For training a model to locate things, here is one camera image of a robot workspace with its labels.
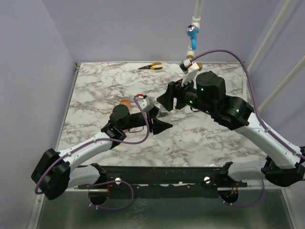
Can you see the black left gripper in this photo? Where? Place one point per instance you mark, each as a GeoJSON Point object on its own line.
{"type": "Point", "coordinates": [157, 126]}

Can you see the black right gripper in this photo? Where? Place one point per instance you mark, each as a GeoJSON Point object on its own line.
{"type": "Point", "coordinates": [177, 94]}

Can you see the orange label tea bottle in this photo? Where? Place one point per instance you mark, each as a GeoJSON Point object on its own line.
{"type": "Point", "coordinates": [127, 102]}

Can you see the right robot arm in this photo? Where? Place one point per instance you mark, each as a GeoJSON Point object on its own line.
{"type": "Point", "coordinates": [208, 94]}

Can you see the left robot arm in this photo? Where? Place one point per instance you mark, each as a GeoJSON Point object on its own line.
{"type": "Point", "coordinates": [57, 171]}

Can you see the orange plastic faucet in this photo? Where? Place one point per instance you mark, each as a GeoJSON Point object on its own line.
{"type": "Point", "coordinates": [199, 64]}

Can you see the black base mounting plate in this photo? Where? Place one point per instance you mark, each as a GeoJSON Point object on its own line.
{"type": "Point", "coordinates": [120, 182]}

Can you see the yellow handled pliers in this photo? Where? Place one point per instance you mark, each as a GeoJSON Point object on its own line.
{"type": "Point", "coordinates": [152, 66]}

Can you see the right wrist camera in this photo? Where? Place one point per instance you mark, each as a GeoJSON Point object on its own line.
{"type": "Point", "coordinates": [190, 69]}

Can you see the aluminium rail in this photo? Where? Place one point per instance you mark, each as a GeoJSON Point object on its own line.
{"type": "Point", "coordinates": [250, 185]}

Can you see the white PVC pipe frame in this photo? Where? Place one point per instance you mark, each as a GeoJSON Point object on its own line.
{"type": "Point", "coordinates": [277, 65]}

